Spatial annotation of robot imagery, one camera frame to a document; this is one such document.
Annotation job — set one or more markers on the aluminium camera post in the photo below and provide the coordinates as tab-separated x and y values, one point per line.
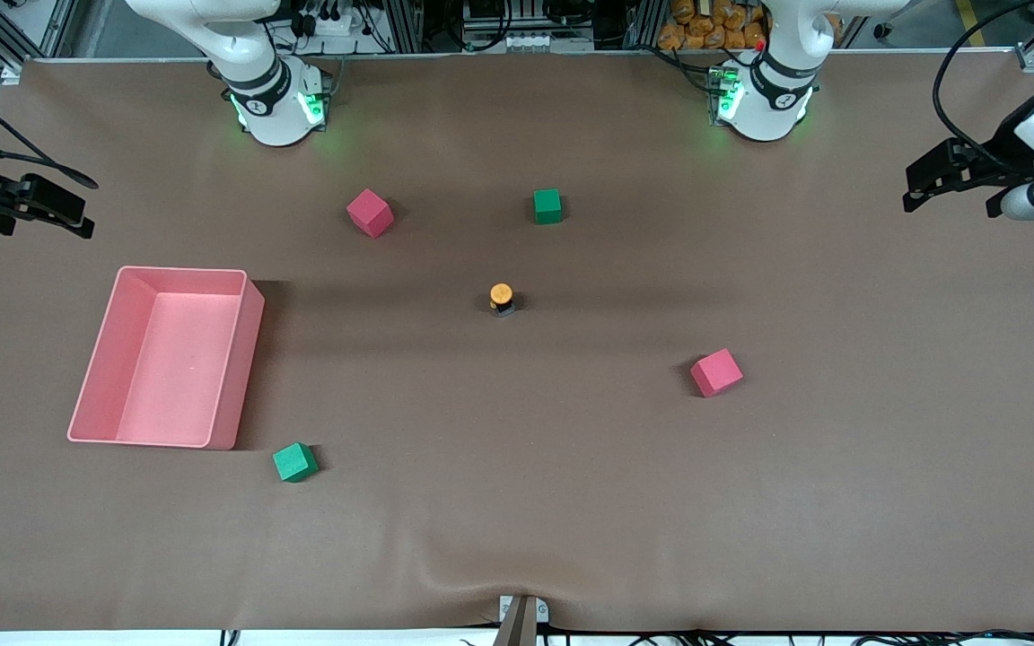
519	628

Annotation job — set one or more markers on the brown table mat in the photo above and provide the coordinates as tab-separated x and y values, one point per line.
517	449

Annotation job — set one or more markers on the aluminium frame post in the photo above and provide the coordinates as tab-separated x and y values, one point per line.
405	22
643	22

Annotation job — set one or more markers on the orange packets pile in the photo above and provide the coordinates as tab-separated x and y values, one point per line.
705	27

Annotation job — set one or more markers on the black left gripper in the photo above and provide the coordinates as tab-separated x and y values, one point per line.
998	154

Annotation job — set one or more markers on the white power strip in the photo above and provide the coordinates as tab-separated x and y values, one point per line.
328	22

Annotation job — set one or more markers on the pink foam cube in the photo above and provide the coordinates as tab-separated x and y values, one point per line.
369	213
716	373

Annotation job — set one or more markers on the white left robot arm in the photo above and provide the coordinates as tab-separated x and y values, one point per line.
768	108

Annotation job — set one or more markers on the pink plastic tray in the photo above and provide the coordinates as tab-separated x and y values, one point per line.
176	377

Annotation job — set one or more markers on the white terminal block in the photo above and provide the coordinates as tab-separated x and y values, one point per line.
526	41

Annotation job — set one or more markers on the green foam cube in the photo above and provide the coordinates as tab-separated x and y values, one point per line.
547	206
294	463

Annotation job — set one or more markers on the orange-capped black button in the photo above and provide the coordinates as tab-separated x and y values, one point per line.
501	293

